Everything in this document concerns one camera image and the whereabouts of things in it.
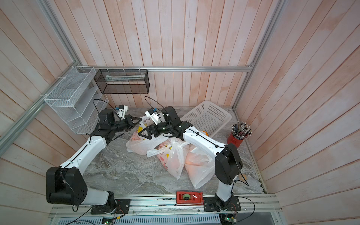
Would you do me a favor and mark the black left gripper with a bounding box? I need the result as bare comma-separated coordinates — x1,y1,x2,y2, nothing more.
111,114,143,133

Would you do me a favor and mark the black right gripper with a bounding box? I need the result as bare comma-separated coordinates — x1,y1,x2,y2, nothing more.
139,122,174,142

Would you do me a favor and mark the white printed bag back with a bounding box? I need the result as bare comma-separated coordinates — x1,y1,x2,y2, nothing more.
126,113,169,156

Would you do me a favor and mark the white printed bag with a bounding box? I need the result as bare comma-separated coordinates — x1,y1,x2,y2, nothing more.
126,113,169,156
147,137,190,180

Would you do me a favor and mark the white plastic bag front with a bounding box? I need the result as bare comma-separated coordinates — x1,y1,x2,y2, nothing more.
185,144,215,189

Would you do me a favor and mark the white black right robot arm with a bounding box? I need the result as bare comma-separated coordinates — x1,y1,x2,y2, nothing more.
139,106,243,212

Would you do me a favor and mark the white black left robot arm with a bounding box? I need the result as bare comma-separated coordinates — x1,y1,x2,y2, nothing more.
46,109,142,211

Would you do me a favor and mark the white plastic perforated basket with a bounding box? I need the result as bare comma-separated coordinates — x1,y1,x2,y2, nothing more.
181,101,232,137

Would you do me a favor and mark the red tape dispenser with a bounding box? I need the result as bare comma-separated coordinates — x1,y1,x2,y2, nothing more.
176,191,204,205

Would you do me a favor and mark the red cup of pens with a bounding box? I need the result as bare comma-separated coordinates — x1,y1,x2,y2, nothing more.
227,121,252,148

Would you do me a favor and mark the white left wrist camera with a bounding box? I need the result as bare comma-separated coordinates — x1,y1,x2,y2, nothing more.
115,105,128,120

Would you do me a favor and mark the black wire mesh basket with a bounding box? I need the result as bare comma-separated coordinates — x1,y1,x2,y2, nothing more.
94,68,150,94

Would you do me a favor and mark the white wire mesh shelf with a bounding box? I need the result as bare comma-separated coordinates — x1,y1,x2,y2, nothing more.
45,67,109,135

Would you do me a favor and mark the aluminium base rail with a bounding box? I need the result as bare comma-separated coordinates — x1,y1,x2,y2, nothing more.
46,194,287,225

